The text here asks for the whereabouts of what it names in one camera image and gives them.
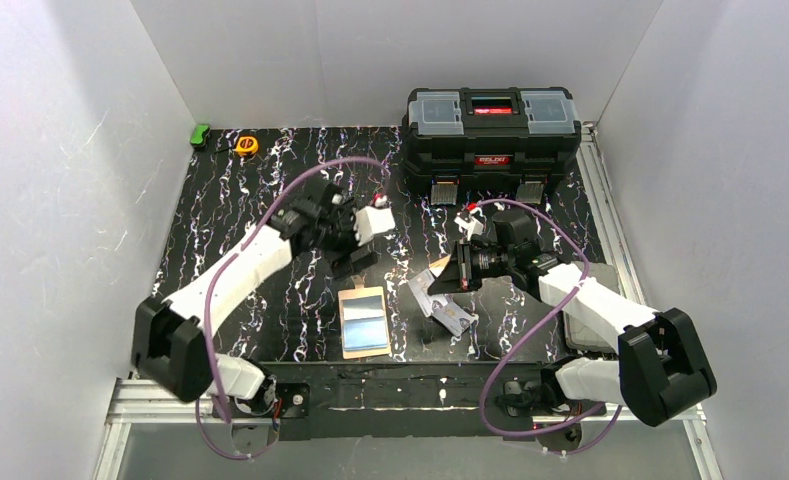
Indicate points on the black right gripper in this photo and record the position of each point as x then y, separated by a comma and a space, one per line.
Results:
464, 266

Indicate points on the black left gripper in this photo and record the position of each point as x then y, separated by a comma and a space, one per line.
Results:
340, 240

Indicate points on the white card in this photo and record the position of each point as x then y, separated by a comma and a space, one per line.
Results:
440, 307

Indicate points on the beige card holder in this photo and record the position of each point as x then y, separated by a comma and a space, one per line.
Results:
364, 321

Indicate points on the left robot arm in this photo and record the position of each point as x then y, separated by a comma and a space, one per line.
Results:
173, 338

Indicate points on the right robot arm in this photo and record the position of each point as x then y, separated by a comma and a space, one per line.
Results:
661, 368

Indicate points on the orange card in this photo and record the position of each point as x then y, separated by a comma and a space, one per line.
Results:
438, 266

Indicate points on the silver toolbox latch left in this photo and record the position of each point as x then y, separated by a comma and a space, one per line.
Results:
444, 191

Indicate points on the silver toolbox latch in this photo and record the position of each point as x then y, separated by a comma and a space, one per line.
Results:
530, 191
444, 191

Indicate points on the silver toolbox latch right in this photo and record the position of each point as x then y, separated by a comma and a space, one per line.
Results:
530, 191

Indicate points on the grey pad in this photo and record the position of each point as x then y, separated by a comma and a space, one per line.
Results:
584, 329

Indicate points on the black plastic toolbox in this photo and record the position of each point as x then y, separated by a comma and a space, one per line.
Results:
490, 139

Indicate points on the yellow tape measure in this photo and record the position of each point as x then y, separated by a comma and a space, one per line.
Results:
247, 145

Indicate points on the green plastic object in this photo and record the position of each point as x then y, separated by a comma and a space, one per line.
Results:
199, 136

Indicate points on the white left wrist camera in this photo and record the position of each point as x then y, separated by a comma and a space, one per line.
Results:
371, 221

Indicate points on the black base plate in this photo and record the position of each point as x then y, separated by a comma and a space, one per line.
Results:
343, 399

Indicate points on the aluminium frame rail right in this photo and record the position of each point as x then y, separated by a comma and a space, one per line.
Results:
609, 227

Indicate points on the aluminium frame rail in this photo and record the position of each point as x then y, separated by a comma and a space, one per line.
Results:
137, 401
609, 227

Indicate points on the aluminium frame rail front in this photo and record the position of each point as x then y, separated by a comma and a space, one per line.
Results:
137, 401

